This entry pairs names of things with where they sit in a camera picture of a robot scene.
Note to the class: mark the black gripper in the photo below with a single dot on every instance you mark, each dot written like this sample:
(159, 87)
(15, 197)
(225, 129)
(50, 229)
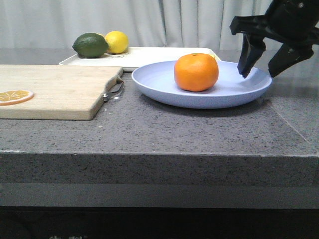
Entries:
(292, 22)

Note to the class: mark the orange mandarin fruit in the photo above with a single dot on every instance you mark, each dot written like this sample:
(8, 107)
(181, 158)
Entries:
(196, 72)

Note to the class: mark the light blue plate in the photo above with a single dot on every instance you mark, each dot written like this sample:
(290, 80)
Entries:
(156, 81)

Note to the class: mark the cream white tray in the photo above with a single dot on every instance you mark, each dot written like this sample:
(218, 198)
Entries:
(136, 57)

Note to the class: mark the yellow lemon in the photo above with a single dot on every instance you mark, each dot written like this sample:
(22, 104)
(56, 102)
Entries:
(118, 42)

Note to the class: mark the green lime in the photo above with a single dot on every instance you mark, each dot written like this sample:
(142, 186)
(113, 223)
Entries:
(90, 45)

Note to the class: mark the wooden cutting board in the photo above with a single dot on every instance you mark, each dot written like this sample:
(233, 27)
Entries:
(64, 92)

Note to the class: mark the grey white curtain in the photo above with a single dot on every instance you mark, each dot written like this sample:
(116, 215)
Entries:
(147, 23)

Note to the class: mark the orange slice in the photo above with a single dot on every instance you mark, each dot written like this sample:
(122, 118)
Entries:
(13, 97)

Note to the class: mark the metal cutting board handle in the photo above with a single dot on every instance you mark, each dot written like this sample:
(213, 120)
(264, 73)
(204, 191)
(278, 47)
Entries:
(113, 88)

